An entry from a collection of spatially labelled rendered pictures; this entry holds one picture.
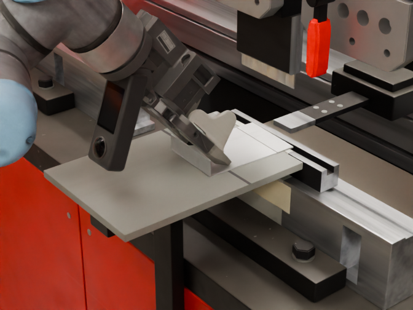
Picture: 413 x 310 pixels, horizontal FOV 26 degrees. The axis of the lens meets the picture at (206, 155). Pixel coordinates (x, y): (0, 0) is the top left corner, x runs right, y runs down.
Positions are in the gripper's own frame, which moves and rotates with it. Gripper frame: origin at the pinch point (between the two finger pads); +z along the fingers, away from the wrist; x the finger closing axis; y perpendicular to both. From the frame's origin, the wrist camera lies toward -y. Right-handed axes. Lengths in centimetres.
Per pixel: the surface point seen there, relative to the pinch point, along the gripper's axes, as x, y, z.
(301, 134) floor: 145, 44, 170
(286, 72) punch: -3.4, 13.7, -1.0
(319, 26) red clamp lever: -15.4, 16.1, -13.2
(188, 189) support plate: -5.2, -5.0, -3.3
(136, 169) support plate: 2.3, -6.9, -5.0
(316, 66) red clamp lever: -15.4, 13.2, -9.8
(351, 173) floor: 112, 40, 167
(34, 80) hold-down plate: 54, -6, 8
